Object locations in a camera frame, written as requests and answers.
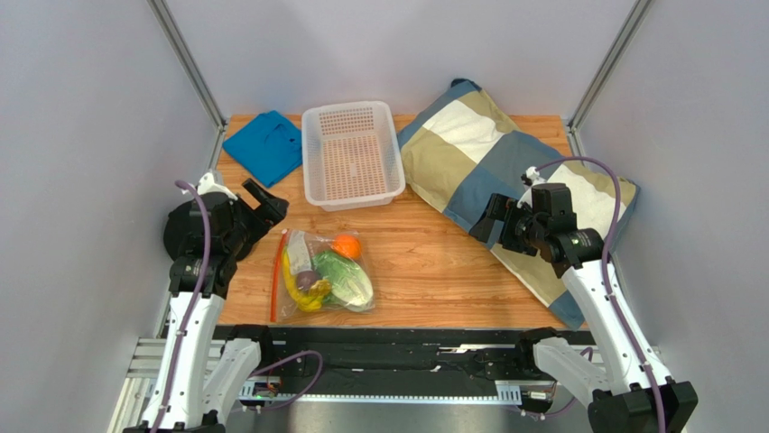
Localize yellow fake banana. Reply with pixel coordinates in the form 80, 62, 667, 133
282, 250, 331, 312

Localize clear zip top bag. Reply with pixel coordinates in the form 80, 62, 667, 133
270, 229, 375, 323

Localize orange fake orange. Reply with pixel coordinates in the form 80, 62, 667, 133
331, 234, 362, 260

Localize white plastic basket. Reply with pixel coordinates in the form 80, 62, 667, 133
301, 101, 406, 212

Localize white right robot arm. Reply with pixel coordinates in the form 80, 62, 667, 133
469, 167, 699, 432

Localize green fake lettuce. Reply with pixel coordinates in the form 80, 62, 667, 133
311, 250, 374, 312

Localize purple fake passion fruit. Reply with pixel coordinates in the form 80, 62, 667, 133
295, 270, 321, 293

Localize patchwork pillow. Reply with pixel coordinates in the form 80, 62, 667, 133
397, 78, 641, 330

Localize black baseball cap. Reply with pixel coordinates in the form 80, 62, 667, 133
162, 200, 247, 261

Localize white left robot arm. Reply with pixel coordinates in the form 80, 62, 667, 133
130, 170, 289, 432

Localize aluminium frame rail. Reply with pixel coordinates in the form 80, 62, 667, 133
107, 336, 686, 433

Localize blue folded cloth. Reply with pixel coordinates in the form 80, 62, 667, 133
223, 111, 302, 188

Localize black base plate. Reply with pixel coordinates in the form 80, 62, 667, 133
209, 324, 596, 398

